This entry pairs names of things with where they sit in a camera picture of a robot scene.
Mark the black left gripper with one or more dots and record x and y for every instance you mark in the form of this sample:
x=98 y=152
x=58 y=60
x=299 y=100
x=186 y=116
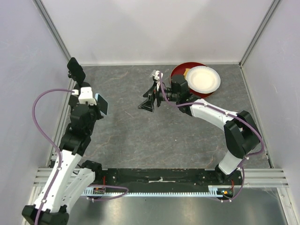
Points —
x=98 y=114

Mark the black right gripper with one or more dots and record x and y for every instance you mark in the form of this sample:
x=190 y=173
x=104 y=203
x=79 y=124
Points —
x=153 y=89

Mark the blue-cased smartphone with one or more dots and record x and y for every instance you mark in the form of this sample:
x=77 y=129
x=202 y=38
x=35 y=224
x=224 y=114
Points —
x=102 y=103

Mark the black smartphone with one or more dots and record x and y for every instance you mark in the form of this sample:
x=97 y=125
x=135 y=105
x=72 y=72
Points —
x=75 y=71

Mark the black folding phone stand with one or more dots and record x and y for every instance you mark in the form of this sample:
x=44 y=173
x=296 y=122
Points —
x=73 y=101

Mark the black round-base clamp stand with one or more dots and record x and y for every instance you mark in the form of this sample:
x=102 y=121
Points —
x=83 y=84

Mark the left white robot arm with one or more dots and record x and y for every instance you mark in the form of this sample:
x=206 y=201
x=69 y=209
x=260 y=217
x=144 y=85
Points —
x=55 y=202

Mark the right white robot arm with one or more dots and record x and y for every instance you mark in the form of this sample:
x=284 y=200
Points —
x=241 y=132

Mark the round red tray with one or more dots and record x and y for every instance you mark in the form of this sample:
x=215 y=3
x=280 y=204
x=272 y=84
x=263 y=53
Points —
x=180 y=70

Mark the yellow sponge cloth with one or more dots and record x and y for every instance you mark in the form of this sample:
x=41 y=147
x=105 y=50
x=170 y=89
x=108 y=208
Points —
x=186 y=71

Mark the white paper plate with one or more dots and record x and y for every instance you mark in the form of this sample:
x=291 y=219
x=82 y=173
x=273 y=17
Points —
x=203 y=79

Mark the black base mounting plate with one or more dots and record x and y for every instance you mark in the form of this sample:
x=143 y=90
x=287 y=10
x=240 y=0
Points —
x=167 y=181

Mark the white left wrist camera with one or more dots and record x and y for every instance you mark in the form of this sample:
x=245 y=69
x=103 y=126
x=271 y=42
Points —
x=84 y=96

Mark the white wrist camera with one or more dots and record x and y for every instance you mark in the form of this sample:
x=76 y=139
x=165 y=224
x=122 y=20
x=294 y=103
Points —
x=157 y=77
x=84 y=96

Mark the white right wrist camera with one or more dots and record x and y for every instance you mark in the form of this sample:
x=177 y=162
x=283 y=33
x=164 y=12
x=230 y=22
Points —
x=157 y=77

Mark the aluminium corner post left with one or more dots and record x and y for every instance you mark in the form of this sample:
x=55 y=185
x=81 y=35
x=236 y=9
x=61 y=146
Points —
x=52 y=28

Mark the aluminium corner post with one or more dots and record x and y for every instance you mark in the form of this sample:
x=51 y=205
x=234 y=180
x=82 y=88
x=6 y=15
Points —
x=261 y=28
x=52 y=28

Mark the slotted cable duct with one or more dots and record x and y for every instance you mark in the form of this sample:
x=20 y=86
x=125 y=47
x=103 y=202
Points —
x=97 y=192

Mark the aluminium frame rail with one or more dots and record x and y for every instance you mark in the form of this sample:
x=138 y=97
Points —
x=253 y=178

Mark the aluminium corner post right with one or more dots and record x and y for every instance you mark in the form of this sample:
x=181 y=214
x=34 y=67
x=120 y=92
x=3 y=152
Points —
x=261 y=28

